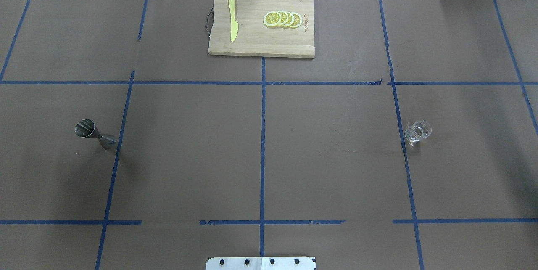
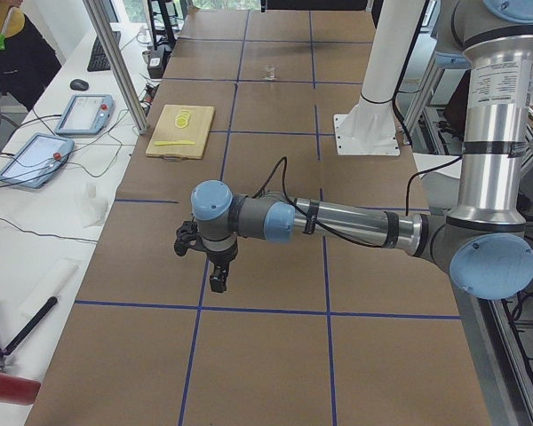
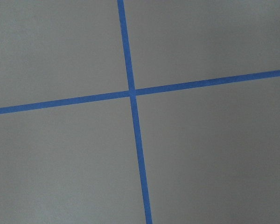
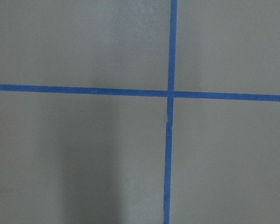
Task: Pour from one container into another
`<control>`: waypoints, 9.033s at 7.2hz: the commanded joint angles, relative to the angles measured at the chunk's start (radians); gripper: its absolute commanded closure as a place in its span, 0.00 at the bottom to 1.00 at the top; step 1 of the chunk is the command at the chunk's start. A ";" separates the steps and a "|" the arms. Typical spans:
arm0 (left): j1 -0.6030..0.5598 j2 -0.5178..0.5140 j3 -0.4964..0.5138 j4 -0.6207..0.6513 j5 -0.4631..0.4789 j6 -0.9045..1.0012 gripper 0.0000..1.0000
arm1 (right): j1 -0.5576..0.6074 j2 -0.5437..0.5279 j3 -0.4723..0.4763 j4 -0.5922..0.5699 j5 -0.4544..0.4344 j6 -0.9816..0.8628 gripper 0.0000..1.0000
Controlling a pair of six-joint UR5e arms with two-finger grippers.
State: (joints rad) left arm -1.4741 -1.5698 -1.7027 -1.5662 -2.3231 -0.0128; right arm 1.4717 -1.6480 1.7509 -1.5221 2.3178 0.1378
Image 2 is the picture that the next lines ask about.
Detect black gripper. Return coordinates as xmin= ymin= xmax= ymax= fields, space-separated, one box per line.
xmin=206 ymin=242 xmax=238 ymax=292

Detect clear glass shaker cup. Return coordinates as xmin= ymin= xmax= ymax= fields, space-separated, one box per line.
xmin=264 ymin=65 xmax=276 ymax=81

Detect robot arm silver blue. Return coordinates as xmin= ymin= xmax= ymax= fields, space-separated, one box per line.
xmin=174 ymin=1 xmax=533 ymax=300

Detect yellow plastic knife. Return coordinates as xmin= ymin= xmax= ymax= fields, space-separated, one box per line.
xmin=153 ymin=139 xmax=195 ymax=146

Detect wooden cutting board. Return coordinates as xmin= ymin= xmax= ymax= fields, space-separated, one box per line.
xmin=146 ymin=105 xmax=215 ymax=160

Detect yellow lemon slices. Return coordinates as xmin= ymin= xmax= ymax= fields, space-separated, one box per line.
xmin=174 ymin=109 xmax=193 ymax=129

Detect upper blue teach pendant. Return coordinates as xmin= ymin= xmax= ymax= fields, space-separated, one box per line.
xmin=55 ymin=94 xmax=115 ymax=138

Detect blue teach pendant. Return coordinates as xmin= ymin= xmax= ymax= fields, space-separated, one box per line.
xmin=55 ymin=94 xmax=115 ymax=138
xmin=0 ymin=133 xmax=75 ymax=189

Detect lower blue teach pendant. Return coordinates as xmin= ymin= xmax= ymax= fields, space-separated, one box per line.
xmin=0 ymin=133 xmax=75 ymax=189

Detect black computer mouse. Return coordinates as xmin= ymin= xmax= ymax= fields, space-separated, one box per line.
xmin=69 ymin=79 xmax=90 ymax=91

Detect black keyboard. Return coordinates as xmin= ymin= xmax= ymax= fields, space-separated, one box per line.
xmin=87 ymin=37 xmax=111 ymax=72

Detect red cylinder bottle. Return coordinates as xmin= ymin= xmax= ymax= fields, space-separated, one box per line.
xmin=0 ymin=373 xmax=41 ymax=406

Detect person in yellow shirt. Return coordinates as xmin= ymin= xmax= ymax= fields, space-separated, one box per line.
xmin=0 ymin=1 xmax=61 ymax=110

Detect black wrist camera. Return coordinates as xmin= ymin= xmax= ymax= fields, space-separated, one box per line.
xmin=174 ymin=220 xmax=204 ymax=256

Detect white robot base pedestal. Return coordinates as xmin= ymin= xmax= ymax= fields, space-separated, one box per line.
xmin=334 ymin=0 xmax=427 ymax=156

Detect aluminium frame post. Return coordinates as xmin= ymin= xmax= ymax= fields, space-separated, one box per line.
xmin=84 ymin=0 xmax=148 ymax=135

